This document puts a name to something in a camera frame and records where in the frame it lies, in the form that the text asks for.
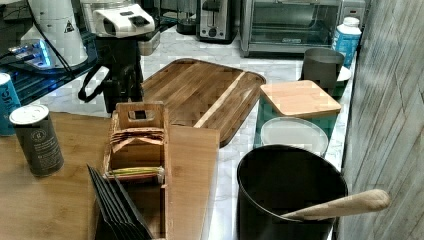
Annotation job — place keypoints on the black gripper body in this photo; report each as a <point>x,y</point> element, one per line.
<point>122,83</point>

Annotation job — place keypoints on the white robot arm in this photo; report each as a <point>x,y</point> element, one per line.
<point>54,42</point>

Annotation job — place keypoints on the brown tea bag packets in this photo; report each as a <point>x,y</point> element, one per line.
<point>151,135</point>

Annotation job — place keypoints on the wooden tray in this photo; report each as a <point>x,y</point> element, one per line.
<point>202,94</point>

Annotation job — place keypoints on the yellow green tea packets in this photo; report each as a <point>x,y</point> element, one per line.
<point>136,173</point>

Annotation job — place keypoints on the dark grey spice can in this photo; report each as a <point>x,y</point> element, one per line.
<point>36,135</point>

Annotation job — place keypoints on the wooden tea bag organizer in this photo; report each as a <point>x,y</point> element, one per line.
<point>179,206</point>

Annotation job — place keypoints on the black toaster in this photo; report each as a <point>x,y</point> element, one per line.
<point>215,20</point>

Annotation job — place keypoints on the blue spice can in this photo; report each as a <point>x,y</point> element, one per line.
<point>9,101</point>

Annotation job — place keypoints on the black tea packets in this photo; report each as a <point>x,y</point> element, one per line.
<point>117,208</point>

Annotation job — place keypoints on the silver toaster oven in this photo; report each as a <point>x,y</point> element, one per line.
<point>293,26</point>

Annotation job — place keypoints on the black utensil holder pot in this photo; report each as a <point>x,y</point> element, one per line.
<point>274,180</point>

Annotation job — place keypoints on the teal canister bamboo lid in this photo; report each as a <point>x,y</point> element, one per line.
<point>300,99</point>

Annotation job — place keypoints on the dark grey metal cup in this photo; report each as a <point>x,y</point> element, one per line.
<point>322,66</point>

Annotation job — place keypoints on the white lidded green canister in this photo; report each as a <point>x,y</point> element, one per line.
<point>341,83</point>

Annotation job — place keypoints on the white blue bottle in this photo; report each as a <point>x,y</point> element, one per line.
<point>346,39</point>

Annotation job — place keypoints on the wooden spoon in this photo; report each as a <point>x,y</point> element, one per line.
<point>364,202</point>

